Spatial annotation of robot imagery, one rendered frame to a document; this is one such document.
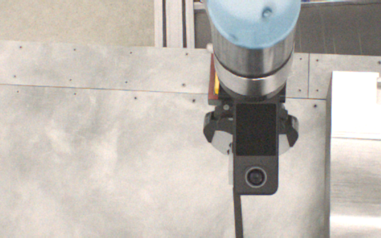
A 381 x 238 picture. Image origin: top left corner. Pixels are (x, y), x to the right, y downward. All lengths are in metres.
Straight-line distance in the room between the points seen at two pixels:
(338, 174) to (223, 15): 0.43
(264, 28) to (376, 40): 1.24
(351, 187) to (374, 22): 0.92
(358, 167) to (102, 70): 0.40
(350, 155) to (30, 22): 1.32
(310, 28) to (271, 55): 1.19
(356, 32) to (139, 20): 0.58
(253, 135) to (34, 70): 0.49
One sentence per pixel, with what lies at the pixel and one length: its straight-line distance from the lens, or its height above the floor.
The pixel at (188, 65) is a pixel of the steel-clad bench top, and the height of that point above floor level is 0.80.
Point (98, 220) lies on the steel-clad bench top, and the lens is 1.13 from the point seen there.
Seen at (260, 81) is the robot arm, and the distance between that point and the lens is 0.76.
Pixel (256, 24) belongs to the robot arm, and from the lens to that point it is 0.66.
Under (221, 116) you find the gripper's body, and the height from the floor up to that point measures 1.08.
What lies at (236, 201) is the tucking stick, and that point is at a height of 0.80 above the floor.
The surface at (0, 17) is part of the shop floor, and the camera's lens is 2.24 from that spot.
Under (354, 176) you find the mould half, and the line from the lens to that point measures 1.05.
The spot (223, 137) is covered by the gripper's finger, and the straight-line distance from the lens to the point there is 0.92.
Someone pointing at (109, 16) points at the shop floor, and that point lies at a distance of 2.18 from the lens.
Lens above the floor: 1.87
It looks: 67 degrees down
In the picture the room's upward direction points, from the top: 8 degrees counter-clockwise
